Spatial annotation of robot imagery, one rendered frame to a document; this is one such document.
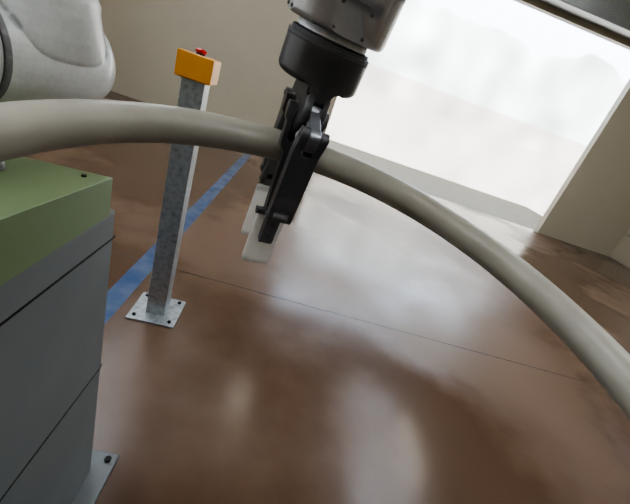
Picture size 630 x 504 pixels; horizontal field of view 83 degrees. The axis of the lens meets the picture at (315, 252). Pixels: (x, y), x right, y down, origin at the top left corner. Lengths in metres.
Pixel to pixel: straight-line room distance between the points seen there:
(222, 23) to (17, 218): 6.07
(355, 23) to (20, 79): 0.50
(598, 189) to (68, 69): 8.09
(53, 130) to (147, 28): 6.55
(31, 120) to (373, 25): 0.24
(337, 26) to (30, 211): 0.41
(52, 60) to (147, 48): 6.12
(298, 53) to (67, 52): 0.45
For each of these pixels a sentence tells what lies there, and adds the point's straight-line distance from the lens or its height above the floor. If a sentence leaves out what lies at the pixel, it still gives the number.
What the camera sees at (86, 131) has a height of 1.04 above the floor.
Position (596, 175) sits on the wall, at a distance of 8.17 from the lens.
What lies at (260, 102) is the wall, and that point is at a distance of 6.36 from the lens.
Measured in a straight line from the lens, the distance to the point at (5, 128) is 0.26.
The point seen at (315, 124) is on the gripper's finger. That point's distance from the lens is 0.32.
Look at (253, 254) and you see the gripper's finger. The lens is 0.41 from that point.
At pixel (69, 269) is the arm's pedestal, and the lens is 0.69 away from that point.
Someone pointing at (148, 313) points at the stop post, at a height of 0.01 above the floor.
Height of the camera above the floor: 1.12
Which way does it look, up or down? 24 degrees down
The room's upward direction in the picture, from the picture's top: 20 degrees clockwise
